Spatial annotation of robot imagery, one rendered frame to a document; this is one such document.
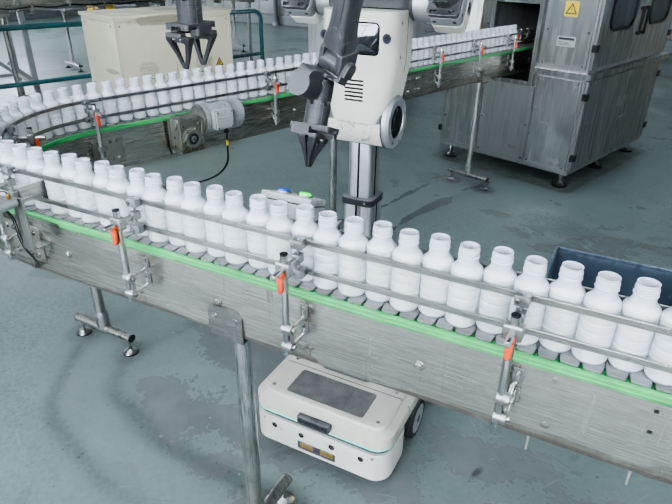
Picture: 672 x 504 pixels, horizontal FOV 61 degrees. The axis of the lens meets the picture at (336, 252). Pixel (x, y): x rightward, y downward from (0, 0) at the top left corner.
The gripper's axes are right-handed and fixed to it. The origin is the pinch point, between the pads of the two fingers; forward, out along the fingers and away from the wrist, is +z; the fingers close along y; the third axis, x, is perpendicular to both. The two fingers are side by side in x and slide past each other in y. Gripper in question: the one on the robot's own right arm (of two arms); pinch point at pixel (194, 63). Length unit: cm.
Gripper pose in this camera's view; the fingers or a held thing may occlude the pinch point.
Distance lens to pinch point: 146.0
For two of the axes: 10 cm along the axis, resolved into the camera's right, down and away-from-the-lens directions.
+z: -0.1, 8.8, 4.7
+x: 8.9, 2.3, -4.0
